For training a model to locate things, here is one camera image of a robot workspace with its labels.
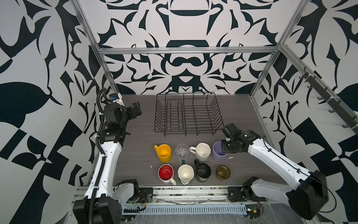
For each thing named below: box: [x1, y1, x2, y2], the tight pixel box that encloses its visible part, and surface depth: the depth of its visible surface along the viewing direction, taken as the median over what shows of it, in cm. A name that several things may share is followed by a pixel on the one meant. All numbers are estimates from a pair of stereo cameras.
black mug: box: [193, 158, 212, 183], surface depth 79 cm
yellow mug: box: [153, 143, 172, 163], surface depth 85 cm
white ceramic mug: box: [189, 142, 212, 162], surface depth 83 cm
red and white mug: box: [157, 163, 177, 186], surface depth 78 cm
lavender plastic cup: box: [212, 140, 228, 162], surface depth 79 cm
